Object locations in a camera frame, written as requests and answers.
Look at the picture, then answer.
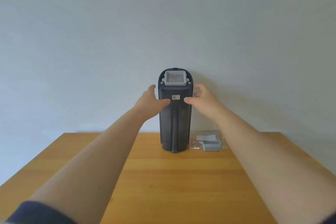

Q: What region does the person's right hand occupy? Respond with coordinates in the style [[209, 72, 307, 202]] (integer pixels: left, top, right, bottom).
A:
[[184, 83, 225, 120]]

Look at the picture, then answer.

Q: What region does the person's left hand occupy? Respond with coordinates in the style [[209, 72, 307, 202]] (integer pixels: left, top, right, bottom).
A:
[[133, 84, 171, 121]]

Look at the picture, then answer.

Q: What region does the person's left forearm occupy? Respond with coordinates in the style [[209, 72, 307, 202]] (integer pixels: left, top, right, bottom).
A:
[[26, 106, 148, 224]]

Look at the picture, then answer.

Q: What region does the person's right forearm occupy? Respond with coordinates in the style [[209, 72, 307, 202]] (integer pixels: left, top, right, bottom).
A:
[[209, 106, 336, 224]]

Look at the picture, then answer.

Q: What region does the dark grey vacuum tank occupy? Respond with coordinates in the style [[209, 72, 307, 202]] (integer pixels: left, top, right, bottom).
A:
[[158, 68, 194, 153]]

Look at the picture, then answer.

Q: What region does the grey pleated filter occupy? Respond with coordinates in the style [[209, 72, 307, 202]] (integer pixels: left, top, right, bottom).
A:
[[200, 138, 222, 152], [161, 71, 191, 86]]

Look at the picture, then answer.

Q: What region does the white paper slip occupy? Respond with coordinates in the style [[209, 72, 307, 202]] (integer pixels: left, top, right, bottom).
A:
[[196, 135, 218, 142]]

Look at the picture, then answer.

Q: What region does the clear plastic bag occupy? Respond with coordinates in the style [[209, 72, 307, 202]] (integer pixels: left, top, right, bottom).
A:
[[190, 134, 226, 152]]

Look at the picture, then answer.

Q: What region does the dark left sleeve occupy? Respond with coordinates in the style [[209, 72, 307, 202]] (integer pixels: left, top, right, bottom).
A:
[[5, 200, 77, 224]]

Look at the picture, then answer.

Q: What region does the dark sleeve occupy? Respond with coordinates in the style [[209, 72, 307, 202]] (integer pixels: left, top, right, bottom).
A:
[[321, 211, 336, 224], [5, 200, 77, 224]]

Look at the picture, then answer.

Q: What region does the dark right sleeve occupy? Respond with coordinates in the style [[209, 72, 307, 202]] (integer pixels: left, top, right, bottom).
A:
[[321, 211, 336, 224]]

